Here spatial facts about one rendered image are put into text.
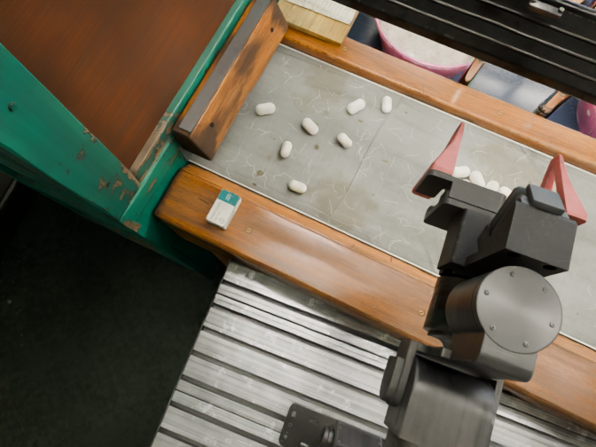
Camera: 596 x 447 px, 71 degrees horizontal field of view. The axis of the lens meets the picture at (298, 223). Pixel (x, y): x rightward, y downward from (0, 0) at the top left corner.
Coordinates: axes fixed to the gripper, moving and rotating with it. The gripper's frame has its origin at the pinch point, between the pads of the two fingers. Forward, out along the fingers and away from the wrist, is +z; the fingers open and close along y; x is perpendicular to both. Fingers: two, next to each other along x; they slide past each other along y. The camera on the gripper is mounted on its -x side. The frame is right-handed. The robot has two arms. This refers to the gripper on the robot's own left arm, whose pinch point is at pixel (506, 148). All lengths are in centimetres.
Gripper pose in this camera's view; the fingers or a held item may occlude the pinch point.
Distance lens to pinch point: 46.8
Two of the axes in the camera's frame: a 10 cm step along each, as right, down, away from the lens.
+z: 3.5, -9.0, 2.6
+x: -0.1, 2.7, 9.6
